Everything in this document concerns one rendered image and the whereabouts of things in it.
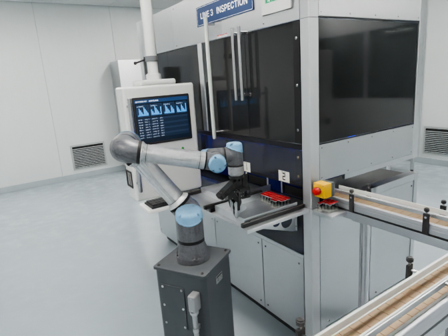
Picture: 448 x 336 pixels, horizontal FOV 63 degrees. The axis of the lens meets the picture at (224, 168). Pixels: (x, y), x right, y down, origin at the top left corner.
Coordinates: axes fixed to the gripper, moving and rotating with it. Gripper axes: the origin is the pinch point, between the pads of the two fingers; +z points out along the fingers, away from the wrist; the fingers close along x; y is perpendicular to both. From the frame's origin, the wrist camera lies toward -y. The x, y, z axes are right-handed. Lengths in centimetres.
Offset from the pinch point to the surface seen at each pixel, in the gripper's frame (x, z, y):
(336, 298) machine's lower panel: -12, 63, 59
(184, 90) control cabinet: 88, -59, 25
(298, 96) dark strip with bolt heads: -5, -53, 39
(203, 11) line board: 76, -107, 38
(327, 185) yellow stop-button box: -21.5, -11.2, 39.8
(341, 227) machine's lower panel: -12, 20, 63
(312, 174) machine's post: -12.4, -15.0, 39.6
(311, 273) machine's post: -12, 40, 39
